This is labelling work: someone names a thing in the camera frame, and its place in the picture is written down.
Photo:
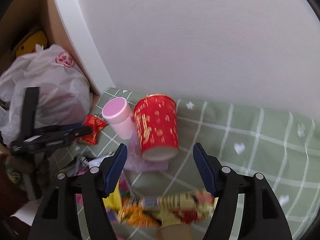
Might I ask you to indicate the orange yellow snack bag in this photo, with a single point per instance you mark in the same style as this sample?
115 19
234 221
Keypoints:
162 211

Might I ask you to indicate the yellow plush toy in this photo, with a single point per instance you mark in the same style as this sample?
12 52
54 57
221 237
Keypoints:
28 44

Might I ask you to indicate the red black small wrapper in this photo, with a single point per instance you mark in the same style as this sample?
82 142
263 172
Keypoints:
96 124

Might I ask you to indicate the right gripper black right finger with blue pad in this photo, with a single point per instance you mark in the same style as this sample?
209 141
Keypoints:
262 216

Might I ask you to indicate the white plastic trash bag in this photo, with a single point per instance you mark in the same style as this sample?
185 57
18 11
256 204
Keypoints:
64 96

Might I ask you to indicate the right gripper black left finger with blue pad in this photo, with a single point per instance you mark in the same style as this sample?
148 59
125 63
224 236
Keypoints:
57 215

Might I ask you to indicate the pink plastic bottle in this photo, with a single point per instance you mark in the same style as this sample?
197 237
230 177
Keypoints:
119 115

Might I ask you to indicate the green checked bed sheet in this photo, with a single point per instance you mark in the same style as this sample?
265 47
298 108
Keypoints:
283 146

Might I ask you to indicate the wooden shelf unit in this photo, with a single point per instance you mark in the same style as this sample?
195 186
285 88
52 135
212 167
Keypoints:
64 24

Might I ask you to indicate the red paper cup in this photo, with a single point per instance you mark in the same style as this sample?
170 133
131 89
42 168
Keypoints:
156 123

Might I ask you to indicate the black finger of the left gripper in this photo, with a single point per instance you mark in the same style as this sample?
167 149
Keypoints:
29 108

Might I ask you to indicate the purple flat packet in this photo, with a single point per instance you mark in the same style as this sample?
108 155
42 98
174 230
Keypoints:
136 163

